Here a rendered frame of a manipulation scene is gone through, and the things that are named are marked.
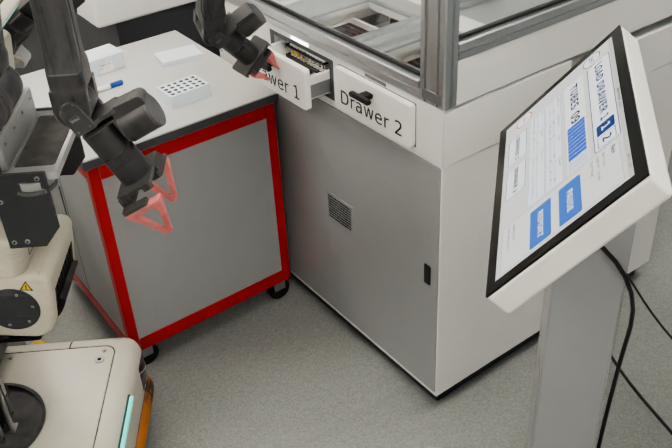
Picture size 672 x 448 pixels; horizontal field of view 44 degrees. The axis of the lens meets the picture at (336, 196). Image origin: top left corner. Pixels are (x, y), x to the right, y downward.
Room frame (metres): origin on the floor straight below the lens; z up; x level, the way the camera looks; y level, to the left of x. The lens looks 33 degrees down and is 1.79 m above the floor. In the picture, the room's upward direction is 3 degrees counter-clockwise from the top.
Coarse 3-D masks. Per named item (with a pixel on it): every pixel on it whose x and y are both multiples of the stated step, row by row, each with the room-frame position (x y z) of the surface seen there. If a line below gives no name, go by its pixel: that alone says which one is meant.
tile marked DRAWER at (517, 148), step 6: (522, 132) 1.37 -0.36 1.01; (516, 138) 1.37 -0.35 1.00; (522, 138) 1.34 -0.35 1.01; (510, 144) 1.37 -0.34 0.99; (516, 144) 1.34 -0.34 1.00; (522, 144) 1.32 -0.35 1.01; (510, 150) 1.34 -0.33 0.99; (516, 150) 1.32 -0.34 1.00; (522, 150) 1.30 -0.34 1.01; (510, 156) 1.32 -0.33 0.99; (516, 156) 1.30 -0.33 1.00; (510, 162) 1.30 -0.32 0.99
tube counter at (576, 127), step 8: (584, 104) 1.25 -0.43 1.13; (576, 112) 1.25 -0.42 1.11; (584, 112) 1.22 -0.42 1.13; (568, 120) 1.25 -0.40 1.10; (576, 120) 1.22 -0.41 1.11; (584, 120) 1.20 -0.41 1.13; (568, 128) 1.22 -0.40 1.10; (576, 128) 1.20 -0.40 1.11; (584, 128) 1.17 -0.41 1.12; (568, 136) 1.20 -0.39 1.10; (576, 136) 1.17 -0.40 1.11; (584, 136) 1.15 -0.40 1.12; (568, 144) 1.17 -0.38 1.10; (576, 144) 1.15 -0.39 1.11; (584, 144) 1.13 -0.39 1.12; (568, 152) 1.15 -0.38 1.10; (576, 152) 1.12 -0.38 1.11; (584, 152) 1.10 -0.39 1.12; (568, 160) 1.12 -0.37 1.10; (576, 160) 1.10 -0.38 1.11; (584, 160) 1.08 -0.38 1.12; (568, 168) 1.10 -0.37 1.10; (576, 168) 1.08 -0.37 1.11
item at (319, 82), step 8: (272, 48) 2.13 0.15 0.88; (280, 48) 2.15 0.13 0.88; (288, 48) 2.16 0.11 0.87; (312, 72) 2.07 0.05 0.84; (320, 72) 1.94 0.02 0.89; (328, 72) 1.94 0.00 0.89; (312, 80) 1.91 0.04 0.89; (320, 80) 1.93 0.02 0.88; (328, 80) 1.94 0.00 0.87; (312, 88) 1.91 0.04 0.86; (320, 88) 1.92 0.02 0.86; (328, 88) 1.94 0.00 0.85; (312, 96) 1.91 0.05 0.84
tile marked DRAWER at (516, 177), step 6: (522, 162) 1.26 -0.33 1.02; (516, 168) 1.25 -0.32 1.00; (522, 168) 1.23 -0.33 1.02; (510, 174) 1.25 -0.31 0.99; (516, 174) 1.23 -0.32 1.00; (522, 174) 1.21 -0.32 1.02; (510, 180) 1.23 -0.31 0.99; (516, 180) 1.21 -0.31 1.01; (522, 180) 1.19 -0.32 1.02; (510, 186) 1.21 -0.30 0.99; (516, 186) 1.19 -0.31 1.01; (522, 186) 1.18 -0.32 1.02; (510, 192) 1.19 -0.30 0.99; (516, 192) 1.17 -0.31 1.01
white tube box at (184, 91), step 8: (176, 80) 2.15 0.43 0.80; (184, 80) 2.14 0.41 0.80; (192, 80) 2.14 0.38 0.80; (200, 80) 2.14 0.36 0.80; (160, 88) 2.10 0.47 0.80; (168, 88) 2.10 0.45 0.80; (176, 88) 2.10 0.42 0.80; (184, 88) 2.09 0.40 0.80; (192, 88) 2.09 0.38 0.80; (200, 88) 2.10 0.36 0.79; (208, 88) 2.11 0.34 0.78; (160, 96) 2.09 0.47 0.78; (168, 96) 2.05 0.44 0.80; (176, 96) 2.05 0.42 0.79; (184, 96) 2.07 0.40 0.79; (192, 96) 2.08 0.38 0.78; (200, 96) 2.10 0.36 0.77; (208, 96) 2.11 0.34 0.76; (168, 104) 2.06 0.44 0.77; (176, 104) 2.05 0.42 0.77; (184, 104) 2.06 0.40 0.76
